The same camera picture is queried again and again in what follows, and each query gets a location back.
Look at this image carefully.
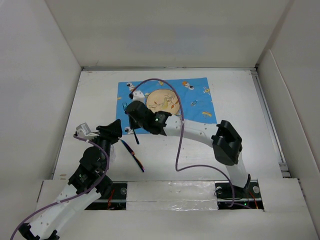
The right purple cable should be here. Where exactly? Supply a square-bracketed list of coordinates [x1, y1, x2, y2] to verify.
[128, 78, 236, 208]

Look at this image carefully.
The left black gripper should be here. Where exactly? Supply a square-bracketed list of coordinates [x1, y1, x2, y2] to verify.
[87, 119, 122, 170]

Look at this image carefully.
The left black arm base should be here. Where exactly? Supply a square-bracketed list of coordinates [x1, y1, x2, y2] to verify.
[85, 182, 128, 211]

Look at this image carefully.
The iridescent rainbow knife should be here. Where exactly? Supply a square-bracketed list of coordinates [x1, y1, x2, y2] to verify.
[120, 139, 145, 173]

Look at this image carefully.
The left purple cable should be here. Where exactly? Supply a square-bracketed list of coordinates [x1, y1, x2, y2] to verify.
[9, 134, 110, 240]

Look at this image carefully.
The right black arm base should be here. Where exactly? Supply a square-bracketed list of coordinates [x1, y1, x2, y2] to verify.
[214, 180, 264, 210]

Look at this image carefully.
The beige bird-pattern plate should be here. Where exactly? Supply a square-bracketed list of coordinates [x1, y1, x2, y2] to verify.
[145, 89, 180, 115]

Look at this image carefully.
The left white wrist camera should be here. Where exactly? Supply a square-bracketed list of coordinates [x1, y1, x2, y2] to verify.
[75, 122, 99, 141]

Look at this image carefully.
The purple cable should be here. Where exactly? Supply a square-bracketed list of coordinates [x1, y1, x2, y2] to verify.
[9, 134, 110, 240]
[128, 78, 236, 208]

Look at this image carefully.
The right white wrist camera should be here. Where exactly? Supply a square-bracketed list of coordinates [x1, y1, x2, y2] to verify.
[129, 90, 145, 104]

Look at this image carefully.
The iridescent rainbow fork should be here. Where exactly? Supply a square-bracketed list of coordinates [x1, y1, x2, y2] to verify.
[122, 102, 140, 145]

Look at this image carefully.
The blue space-print placemat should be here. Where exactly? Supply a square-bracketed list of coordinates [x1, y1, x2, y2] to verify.
[115, 77, 217, 134]

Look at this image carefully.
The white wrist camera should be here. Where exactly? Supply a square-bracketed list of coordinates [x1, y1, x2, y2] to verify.
[75, 122, 99, 141]
[129, 90, 145, 104]

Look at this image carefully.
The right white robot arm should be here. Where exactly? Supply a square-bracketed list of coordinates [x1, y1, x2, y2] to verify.
[124, 100, 251, 197]

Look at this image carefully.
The clear drinking glass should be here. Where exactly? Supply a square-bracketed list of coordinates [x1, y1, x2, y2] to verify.
[109, 145, 116, 163]

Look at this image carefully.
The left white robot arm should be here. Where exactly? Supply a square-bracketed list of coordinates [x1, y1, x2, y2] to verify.
[15, 119, 122, 240]

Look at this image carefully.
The white taped front rail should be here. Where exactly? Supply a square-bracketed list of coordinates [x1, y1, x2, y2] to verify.
[126, 181, 218, 212]

